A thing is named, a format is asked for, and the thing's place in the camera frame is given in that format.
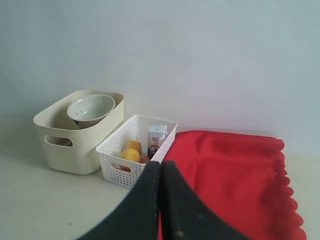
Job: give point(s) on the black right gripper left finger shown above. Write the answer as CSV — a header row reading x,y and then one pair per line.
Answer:
x,y
137,216

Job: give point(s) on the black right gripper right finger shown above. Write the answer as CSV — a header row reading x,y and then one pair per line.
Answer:
x,y
183,215

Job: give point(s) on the red sausage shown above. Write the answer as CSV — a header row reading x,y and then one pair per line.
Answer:
x,y
143,160

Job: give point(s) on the yellow lemon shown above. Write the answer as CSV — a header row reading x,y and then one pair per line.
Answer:
x,y
130,154

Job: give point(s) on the red scalloped tablecloth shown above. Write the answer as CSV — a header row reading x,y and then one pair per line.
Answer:
x,y
242,178

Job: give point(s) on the small milk carton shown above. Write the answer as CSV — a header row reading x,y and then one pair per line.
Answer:
x,y
157,134

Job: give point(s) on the white ceramic bowl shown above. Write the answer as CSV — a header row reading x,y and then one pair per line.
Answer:
x,y
90,108

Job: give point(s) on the yellow cheese wedge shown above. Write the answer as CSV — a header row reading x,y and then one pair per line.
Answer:
x,y
136,145

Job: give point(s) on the white lattice plastic basket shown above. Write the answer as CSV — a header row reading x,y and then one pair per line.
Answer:
x,y
124,172

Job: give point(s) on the cream plastic bin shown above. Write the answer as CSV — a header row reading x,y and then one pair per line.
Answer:
x,y
67,147

